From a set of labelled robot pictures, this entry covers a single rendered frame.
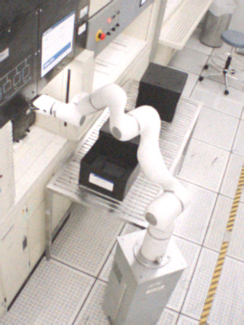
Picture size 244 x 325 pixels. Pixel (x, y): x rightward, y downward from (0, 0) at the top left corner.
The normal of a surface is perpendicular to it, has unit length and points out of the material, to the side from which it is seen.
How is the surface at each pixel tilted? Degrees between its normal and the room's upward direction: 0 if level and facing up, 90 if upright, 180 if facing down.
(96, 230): 0
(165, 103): 90
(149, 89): 90
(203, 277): 0
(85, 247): 0
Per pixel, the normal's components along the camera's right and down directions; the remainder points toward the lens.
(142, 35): -0.37, 0.61
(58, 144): 0.15, -0.71
